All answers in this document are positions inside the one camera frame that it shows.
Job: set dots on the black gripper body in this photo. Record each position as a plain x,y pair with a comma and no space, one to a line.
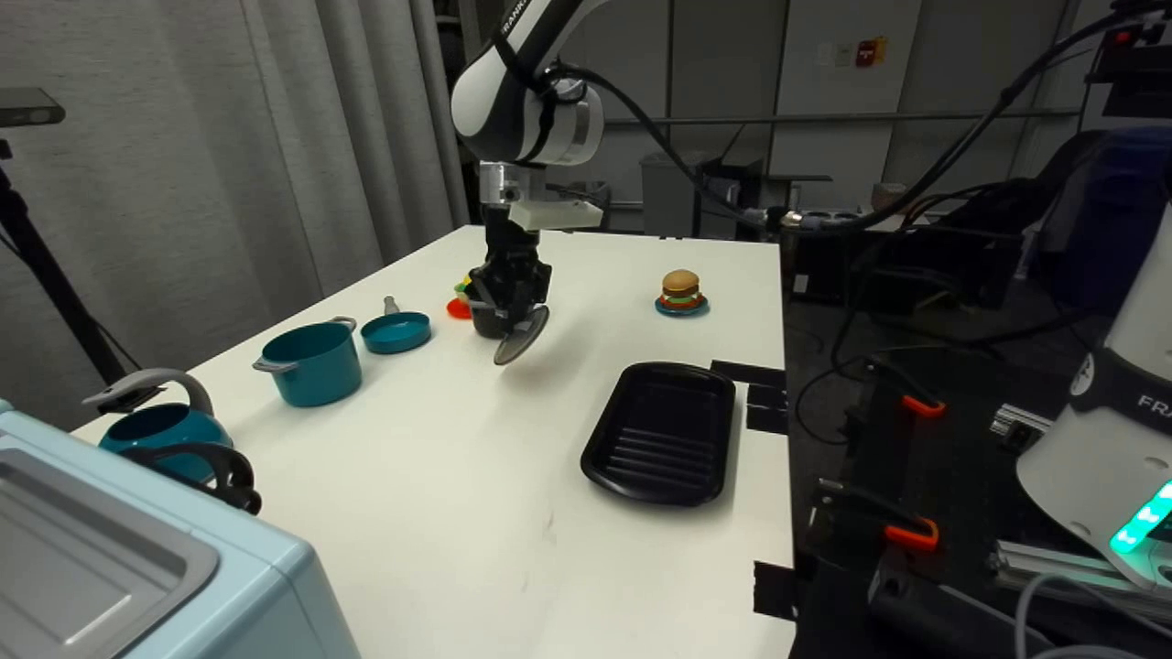
514,250

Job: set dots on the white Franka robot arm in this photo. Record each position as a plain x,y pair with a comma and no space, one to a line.
518,98

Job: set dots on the teal pot lid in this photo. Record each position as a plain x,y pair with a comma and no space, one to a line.
396,334

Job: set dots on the teal toy pot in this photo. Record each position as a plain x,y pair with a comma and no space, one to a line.
318,369

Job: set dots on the orange and teal toy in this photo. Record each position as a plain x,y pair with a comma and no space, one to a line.
678,314

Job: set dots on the toy burger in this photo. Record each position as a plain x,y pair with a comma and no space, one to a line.
678,287

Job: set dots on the black grill tray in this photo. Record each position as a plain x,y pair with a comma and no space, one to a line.
661,435

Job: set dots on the grey curtain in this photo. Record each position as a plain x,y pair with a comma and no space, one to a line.
220,159

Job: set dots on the teal toy kettle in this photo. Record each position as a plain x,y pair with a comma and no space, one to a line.
168,438

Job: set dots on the black tripod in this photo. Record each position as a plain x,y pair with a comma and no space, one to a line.
62,295

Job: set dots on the light blue toy oven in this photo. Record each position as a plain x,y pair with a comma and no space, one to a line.
135,560

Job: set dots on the dark blue chair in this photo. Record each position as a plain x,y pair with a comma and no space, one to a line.
1119,221

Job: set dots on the aluminium extrusion bar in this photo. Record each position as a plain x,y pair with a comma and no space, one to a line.
1074,570

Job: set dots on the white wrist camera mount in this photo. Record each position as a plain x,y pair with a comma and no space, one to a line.
561,214

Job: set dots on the black table edge bracket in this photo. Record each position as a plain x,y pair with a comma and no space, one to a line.
754,392
774,586

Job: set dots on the horizontal grey rail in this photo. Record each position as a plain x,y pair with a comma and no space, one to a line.
855,120

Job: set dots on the red wall sign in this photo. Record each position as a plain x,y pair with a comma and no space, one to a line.
870,54

